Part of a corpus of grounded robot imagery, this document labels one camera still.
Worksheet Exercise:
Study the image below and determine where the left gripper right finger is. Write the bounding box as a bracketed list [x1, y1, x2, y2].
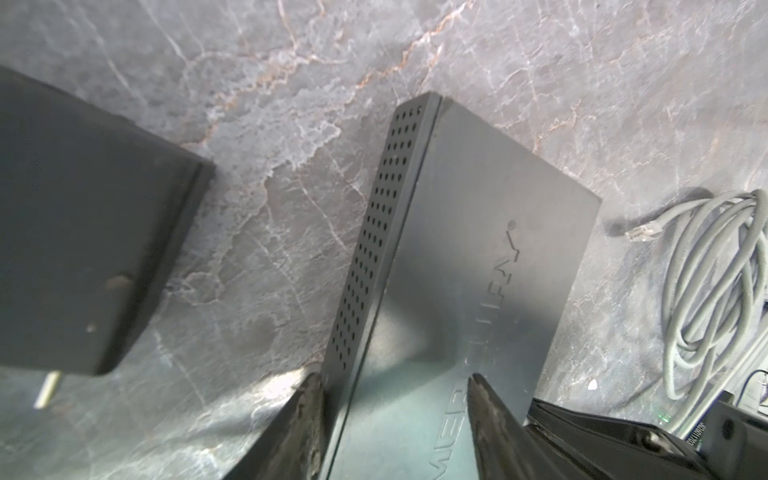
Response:
[467, 373, 566, 480]

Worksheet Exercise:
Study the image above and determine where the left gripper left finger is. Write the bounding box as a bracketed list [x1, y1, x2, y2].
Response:
[225, 372, 327, 480]

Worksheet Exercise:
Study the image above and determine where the grey ethernet cable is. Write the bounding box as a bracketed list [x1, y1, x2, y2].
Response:
[623, 188, 768, 439]

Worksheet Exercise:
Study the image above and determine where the black power adapter with cable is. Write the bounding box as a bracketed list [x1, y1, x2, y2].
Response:
[1, 68, 215, 410]

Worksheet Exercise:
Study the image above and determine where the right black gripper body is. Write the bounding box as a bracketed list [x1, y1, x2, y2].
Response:
[526, 399, 767, 479]

